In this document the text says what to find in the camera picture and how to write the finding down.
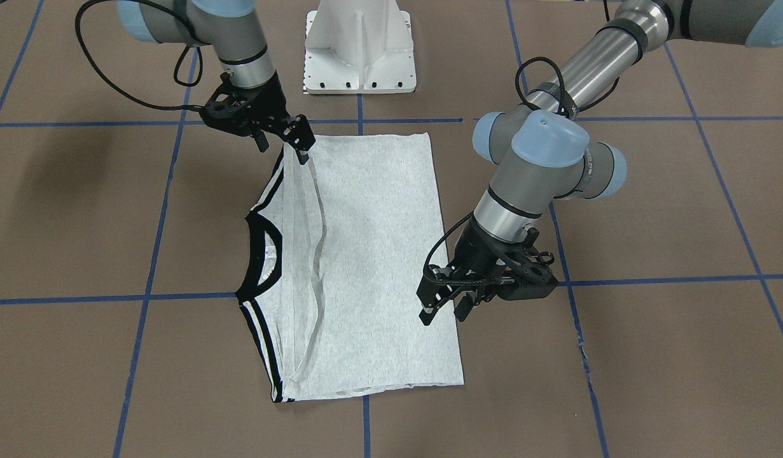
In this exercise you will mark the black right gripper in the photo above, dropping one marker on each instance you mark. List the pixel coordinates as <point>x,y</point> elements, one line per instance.
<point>268,100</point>

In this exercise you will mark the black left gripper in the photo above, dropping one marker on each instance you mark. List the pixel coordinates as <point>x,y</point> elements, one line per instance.
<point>476,252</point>

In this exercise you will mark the grey cartoon print t-shirt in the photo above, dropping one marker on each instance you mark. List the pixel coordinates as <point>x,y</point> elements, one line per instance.
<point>338,246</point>

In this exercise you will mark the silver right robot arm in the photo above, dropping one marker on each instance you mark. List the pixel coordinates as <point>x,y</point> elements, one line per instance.
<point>231,28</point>

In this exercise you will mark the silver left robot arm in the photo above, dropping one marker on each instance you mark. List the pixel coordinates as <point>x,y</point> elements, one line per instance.
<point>542,154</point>

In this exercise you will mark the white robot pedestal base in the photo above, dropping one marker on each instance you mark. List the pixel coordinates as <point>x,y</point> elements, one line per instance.
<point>359,48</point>

